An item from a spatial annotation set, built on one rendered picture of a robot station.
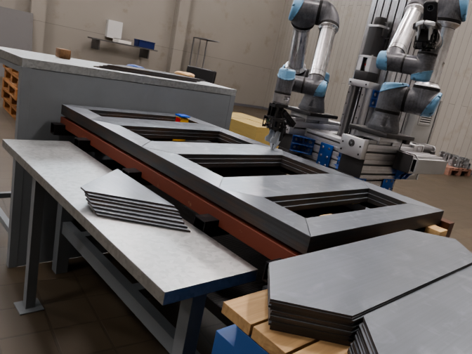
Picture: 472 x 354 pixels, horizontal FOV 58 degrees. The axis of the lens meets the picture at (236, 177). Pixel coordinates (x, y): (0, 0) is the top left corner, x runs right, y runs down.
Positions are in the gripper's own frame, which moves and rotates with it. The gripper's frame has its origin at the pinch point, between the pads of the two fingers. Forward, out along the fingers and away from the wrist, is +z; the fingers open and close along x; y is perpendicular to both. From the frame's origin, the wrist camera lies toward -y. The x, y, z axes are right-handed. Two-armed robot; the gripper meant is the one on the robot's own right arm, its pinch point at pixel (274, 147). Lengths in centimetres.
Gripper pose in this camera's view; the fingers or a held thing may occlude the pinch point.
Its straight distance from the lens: 198.4
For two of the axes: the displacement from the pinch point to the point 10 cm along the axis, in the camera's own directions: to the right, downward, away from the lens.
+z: -1.9, 9.5, 2.5
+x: 6.5, 3.1, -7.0
